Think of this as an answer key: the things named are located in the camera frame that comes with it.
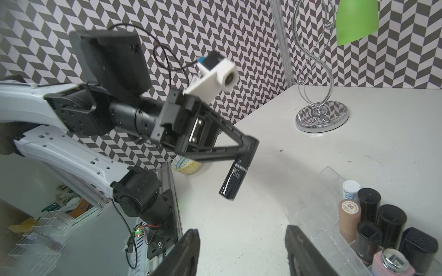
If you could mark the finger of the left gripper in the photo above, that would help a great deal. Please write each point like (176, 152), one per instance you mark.
(213, 125)
(212, 154)

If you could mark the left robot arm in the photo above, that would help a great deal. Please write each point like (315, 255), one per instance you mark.
(47, 117)

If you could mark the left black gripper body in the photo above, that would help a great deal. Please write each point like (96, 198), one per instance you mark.
(175, 122)

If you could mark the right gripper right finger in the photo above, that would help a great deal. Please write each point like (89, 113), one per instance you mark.
(303, 257)

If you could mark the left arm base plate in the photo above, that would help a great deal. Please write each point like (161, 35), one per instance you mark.
(163, 224)

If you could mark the pink blue gradient lipstick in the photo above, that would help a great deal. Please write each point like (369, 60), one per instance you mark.
(391, 262)

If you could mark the brown lipstick tube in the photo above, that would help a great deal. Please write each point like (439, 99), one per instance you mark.
(349, 217)

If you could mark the clear acrylic lipstick organizer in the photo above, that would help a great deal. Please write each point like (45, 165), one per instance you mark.
(311, 202)

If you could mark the clear white lip tube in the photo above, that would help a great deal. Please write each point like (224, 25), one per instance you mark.
(350, 190)

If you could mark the chrome wire stand green leaves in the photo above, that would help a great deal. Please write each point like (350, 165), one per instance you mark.
(352, 21)

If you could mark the yellow patterned plate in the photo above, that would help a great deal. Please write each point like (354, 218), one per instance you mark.
(184, 165)

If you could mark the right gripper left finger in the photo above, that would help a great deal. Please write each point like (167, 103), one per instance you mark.
(183, 258)

